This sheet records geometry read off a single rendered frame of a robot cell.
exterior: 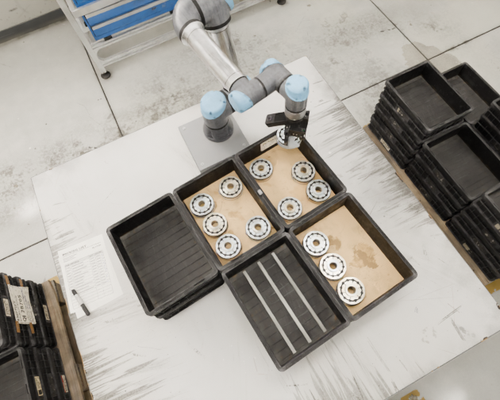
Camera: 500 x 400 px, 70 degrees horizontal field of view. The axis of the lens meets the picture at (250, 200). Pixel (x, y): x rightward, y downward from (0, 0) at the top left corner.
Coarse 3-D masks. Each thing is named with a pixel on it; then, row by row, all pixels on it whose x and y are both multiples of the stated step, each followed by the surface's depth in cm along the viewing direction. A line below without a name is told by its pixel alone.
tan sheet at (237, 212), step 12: (240, 180) 157; (204, 192) 156; (216, 192) 155; (204, 204) 154; (216, 204) 153; (228, 204) 153; (240, 204) 152; (252, 204) 152; (228, 216) 151; (240, 216) 150; (252, 216) 150; (264, 216) 150; (228, 228) 149; (240, 228) 148; (216, 240) 147; (240, 240) 146; (252, 240) 146; (240, 252) 144
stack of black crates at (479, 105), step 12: (444, 72) 229; (456, 72) 236; (468, 72) 232; (456, 84) 237; (468, 84) 236; (480, 84) 227; (468, 96) 233; (480, 96) 231; (492, 96) 223; (480, 108) 229; (468, 120) 214
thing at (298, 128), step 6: (306, 114) 126; (288, 120) 125; (300, 120) 124; (306, 120) 125; (288, 126) 130; (294, 126) 130; (300, 126) 129; (306, 126) 128; (288, 132) 132; (294, 132) 130; (300, 132) 130; (300, 138) 133
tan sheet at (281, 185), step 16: (272, 160) 160; (288, 160) 159; (272, 176) 157; (288, 176) 156; (320, 176) 155; (272, 192) 154; (288, 192) 153; (304, 192) 153; (320, 192) 152; (288, 208) 150; (304, 208) 150; (288, 224) 148
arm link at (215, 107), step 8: (208, 96) 156; (216, 96) 155; (224, 96) 155; (200, 104) 156; (208, 104) 155; (216, 104) 154; (224, 104) 154; (208, 112) 154; (216, 112) 154; (224, 112) 157; (232, 112) 161; (208, 120) 159; (216, 120) 158; (224, 120) 162; (216, 128) 164
